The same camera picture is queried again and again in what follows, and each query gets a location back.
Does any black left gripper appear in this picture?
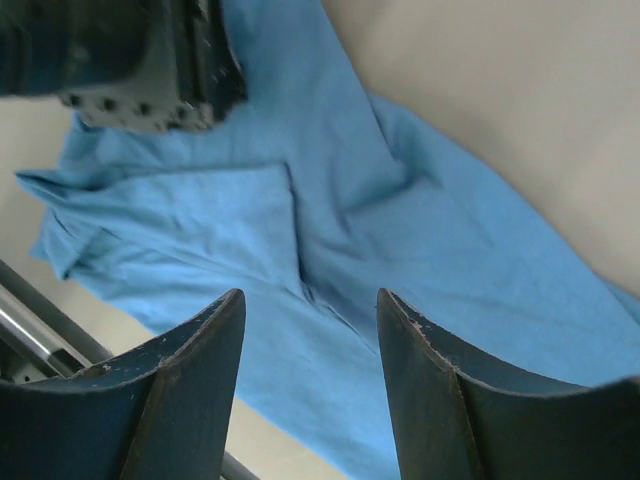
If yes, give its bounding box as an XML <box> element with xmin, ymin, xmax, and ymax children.
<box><xmin>1</xmin><ymin>0</ymin><xmax>247</xmax><ymax>133</ymax></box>

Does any blue t shirt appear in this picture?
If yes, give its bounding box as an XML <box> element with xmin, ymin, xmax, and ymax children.
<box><xmin>17</xmin><ymin>1</ymin><xmax>639</xmax><ymax>479</ymax></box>

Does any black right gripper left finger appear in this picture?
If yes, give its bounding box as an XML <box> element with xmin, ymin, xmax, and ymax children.
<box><xmin>1</xmin><ymin>289</ymin><xmax>245</xmax><ymax>479</ymax></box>

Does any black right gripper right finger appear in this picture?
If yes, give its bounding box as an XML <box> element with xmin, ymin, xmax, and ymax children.
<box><xmin>377</xmin><ymin>289</ymin><xmax>639</xmax><ymax>479</ymax></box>

